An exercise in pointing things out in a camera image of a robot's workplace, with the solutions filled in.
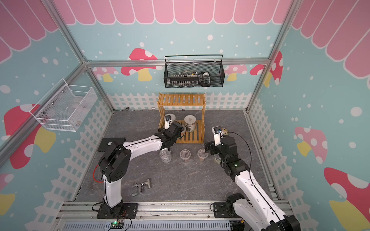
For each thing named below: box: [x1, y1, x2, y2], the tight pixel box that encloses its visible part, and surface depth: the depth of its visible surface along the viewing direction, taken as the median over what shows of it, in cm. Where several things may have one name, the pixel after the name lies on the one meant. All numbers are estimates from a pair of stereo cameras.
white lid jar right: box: [184, 114, 197, 133], surface depth 102 cm
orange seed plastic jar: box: [197, 148, 209, 162], surface depth 91 cm
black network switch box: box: [97, 137, 126, 153], surface depth 99 cm
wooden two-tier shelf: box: [157, 92, 207, 144], surface depth 91 cm
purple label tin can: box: [159, 148, 172, 164], surface depth 91 cm
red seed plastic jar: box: [179, 148, 192, 163], surface depth 91 cm
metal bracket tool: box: [132, 178, 151, 197], surface depth 83 cm
